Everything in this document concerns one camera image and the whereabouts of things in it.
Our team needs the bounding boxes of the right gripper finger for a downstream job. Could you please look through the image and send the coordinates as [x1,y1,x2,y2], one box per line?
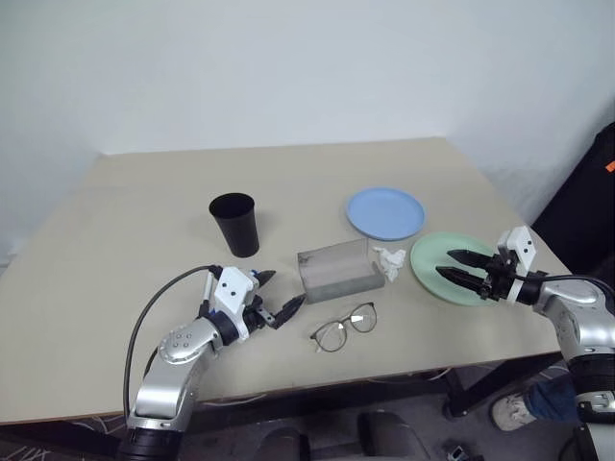
[435,265,487,295]
[446,248,492,271]

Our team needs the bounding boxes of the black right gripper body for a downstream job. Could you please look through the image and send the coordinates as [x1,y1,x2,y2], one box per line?
[479,253,519,303]

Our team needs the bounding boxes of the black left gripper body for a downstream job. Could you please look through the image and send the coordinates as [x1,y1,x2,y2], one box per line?
[242,291,279,333]

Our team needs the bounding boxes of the light green plate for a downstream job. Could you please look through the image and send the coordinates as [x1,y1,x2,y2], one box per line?
[409,231,505,307]

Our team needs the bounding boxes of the grey glasses case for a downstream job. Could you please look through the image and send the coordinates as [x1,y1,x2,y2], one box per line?
[296,238,386,304]

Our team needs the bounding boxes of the black plastic cup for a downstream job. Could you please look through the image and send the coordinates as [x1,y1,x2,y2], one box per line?
[208,192,261,259]

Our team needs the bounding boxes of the thin-framed eyeglasses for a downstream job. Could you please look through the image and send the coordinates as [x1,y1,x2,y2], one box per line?
[309,302,379,355]

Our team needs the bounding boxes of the crumpled white tissue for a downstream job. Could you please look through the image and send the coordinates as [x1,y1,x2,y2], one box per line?
[370,246,405,282]

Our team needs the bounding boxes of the light blue plate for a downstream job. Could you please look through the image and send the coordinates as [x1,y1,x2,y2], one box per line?
[346,187,428,241]

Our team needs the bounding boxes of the large black case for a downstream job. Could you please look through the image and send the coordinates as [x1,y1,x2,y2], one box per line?
[530,122,615,278]

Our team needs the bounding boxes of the black table leg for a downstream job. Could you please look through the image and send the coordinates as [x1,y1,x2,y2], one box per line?
[442,352,566,418]

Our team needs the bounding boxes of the blue jeans leg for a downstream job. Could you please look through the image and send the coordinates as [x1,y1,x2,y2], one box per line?
[523,378,583,425]

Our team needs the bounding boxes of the grey sneaker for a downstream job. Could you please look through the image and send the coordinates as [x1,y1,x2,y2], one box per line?
[489,392,537,432]

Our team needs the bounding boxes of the dark rounded shape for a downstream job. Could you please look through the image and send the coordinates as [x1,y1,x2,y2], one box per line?
[253,425,314,461]
[357,411,432,461]

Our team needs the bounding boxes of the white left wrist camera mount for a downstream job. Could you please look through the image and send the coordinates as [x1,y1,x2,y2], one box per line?
[210,266,258,343]

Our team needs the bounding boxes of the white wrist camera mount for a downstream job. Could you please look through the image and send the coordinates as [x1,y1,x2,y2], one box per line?
[496,225,537,304]
[210,266,258,343]

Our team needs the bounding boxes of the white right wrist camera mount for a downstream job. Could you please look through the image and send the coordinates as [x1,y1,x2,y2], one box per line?
[496,225,537,304]

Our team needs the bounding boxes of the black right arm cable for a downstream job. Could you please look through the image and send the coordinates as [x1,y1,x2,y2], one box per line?
[527,269,573,282]

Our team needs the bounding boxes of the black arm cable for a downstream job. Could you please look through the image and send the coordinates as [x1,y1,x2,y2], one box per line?
[527,269,573,282]
[122,263,222,419]

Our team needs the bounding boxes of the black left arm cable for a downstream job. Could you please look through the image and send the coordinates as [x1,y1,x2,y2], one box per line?
[122,263,222,419]

